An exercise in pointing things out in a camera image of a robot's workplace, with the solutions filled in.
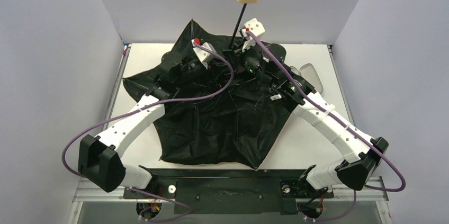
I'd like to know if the beige folding umbrella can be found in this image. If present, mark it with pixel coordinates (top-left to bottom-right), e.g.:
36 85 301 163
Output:
123 20 291 169

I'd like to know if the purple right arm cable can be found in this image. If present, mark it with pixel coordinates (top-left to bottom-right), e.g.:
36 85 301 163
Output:
245 29 407 222

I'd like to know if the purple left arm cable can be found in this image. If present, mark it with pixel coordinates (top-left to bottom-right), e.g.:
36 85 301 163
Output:
61 41 235 223

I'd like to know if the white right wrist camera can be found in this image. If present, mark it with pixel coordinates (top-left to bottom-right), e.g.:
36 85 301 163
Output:
240 18 265 51

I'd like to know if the mint green umbrella case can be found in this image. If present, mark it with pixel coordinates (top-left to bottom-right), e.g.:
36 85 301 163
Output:
290 63 323 93

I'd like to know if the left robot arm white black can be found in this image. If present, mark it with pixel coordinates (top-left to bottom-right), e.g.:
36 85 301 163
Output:
78 51 206 192

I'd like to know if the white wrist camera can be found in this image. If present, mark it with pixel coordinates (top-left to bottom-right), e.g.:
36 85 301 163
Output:
191 38 217 70
240 18 265 51

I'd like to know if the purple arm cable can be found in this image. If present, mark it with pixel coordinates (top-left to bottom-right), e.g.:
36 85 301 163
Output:
61 41 235 223
245 29 407 222

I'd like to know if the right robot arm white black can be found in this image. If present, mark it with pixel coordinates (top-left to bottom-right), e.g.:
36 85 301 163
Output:
227 42 389 191

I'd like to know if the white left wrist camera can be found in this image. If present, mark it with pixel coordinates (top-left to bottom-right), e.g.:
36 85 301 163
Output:
191 38 217 70

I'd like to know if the aluminium mounting rail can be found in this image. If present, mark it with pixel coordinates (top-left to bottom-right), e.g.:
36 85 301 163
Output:
73 178 389 202

